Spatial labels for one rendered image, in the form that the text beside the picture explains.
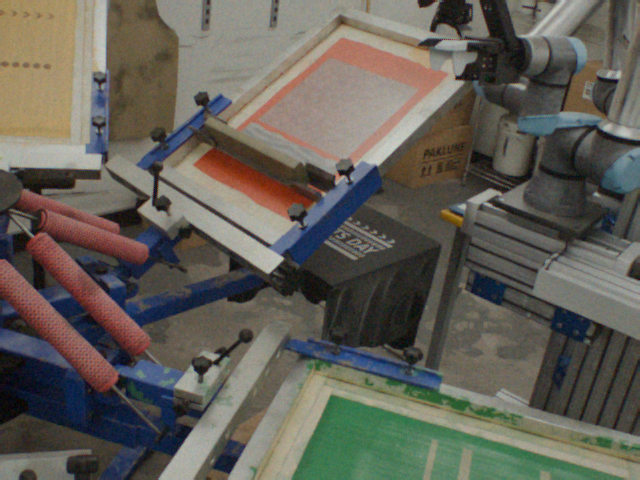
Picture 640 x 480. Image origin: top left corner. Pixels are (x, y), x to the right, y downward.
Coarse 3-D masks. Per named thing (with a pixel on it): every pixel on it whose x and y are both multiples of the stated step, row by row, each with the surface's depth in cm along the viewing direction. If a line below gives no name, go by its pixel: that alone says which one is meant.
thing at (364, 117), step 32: (384, 64) 211; (416, 64) 207; (352, 96) 205; (384, 96) 202; (416, 96) 198; (320, 128) 200; (352, 128) 197; (384, 128) 193; (352, 160) 189; (256, 192) 191; (288, 192) 188; (320, 192) 184
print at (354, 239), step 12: (348, 228) 232; (360, 228) 233; (336, 240) 223; (348, 240) 224; (360, 240) 225; (372, 240) 226; (384, 240) 228; (348, 252) 217; (360, 252) 218; (372, 252) 219
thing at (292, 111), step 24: (336, 48) 222; (360, 48) 219; (312, 72) 218; (336, 72) 214; (360, 72) 211; (288, 96) 213; (312, 96) 210; (336, 96) 207; (264, 120) 209; (288, 120) 206; (312, 120) 203; (216, 168) 201; (240, 168) 199
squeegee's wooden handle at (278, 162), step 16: (208, 128) 198; (224, 128) 194; (224, 144) 199; (240, 144) 190; (256, 144) 186; (256, 160) 190; (272, 160) 182; (288, 160) 179; (288, 176) 182; (304, 176) 180
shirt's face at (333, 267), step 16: (368, 208) 248; (368, 224) 236; (384, 224) 238; (400, 224) 240; (400, 240) 229; (416, 240) 230; (432, 240) 232; (320, 256) 213; (336, 256) 214; (368, 256) 217; (384, 256) 218; (400, 256) 219; (320, 272) 204; (336, 272) 205; (352, 272) 207
